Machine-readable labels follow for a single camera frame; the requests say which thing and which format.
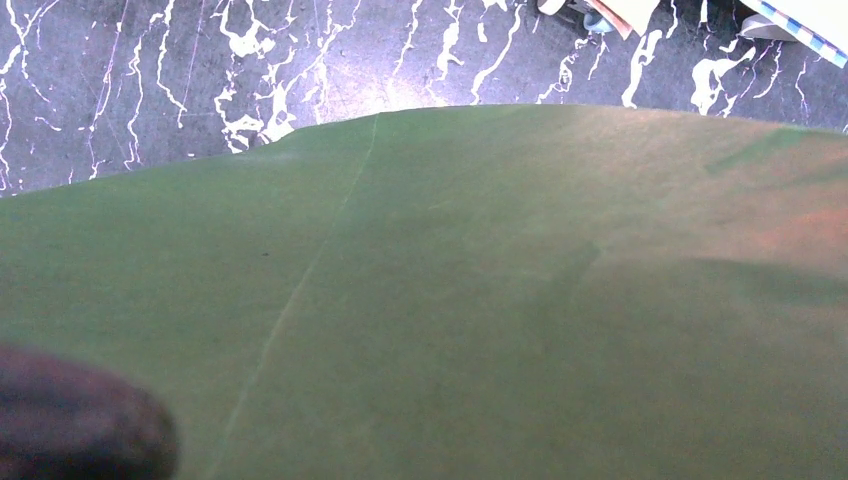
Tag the checkered blue white bag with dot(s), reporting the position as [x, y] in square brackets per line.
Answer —
[821, 25]

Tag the green paper bag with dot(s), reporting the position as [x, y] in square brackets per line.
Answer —
[497, 292]

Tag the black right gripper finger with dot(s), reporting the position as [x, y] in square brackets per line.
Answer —
[62, 419]

